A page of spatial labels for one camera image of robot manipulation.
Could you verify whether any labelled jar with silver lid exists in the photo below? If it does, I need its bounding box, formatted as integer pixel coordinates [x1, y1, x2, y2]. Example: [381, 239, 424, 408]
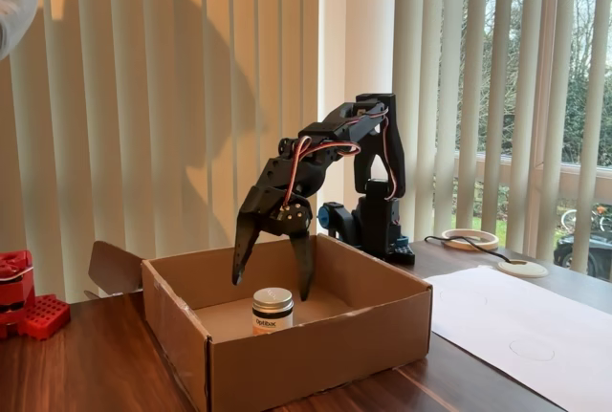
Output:
[251, 287, 295, 336]

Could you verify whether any red leader robot arm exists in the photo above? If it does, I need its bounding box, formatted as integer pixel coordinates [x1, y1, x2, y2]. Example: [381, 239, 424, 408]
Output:
[0, 249, 72, 341]

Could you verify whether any open brown cardboard box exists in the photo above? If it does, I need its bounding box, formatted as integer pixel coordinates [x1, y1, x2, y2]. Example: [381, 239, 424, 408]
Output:
[88, 233, 434, 412]

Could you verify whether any black blue table clamp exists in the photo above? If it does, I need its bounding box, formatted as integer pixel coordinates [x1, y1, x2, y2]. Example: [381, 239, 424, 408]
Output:
[317, 201, 369, 253]

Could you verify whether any cream vertical blind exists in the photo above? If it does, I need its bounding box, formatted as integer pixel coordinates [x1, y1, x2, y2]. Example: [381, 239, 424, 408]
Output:
[391, 0, 612, 284]
[0, 0, 320, 303]

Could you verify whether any white tape roll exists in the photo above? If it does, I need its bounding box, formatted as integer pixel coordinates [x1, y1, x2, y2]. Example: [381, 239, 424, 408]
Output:
[440, 228, 501, 252]

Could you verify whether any white round coaster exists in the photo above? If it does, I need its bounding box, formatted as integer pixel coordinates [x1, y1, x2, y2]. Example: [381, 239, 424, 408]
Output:
[496, 258, 550, 279]

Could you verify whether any white paper sheet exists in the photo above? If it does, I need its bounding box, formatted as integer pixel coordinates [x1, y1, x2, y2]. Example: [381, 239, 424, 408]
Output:
[423, 264, 612, 412]

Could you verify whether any black parked car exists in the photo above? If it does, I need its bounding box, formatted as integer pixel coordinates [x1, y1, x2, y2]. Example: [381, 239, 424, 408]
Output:
[553, 232, 612, 282]

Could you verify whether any parked bicycle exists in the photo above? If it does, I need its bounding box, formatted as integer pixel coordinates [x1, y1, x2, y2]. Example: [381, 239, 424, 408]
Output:
[558, 205, 612, 234]

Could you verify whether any thin black cable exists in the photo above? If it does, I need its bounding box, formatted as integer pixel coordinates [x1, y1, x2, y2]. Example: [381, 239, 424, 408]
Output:
[424, 234, 513, 265]

